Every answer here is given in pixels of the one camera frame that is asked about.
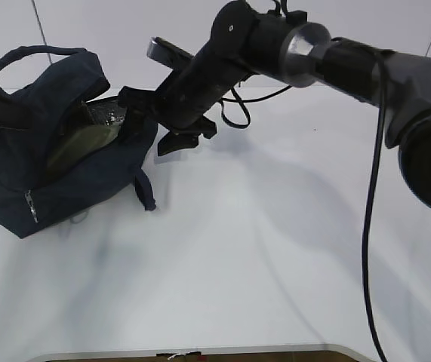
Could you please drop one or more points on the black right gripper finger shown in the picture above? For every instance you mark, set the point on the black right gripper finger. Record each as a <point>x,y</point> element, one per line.
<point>136,128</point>
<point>172,142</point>

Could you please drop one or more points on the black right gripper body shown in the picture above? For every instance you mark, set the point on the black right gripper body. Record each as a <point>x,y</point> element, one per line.
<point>174,116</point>

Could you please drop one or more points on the glass container green lid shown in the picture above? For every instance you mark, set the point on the glass container green lid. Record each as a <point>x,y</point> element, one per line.
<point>78,144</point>

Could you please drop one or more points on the navy blue lunch bag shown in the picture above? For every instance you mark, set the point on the navy blue lunch bag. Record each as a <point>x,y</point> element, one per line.
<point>67,96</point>

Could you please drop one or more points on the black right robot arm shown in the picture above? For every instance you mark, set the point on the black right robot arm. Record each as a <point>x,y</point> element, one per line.
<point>285,46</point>

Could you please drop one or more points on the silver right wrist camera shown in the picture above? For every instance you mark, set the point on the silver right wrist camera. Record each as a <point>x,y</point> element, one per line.
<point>168,54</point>

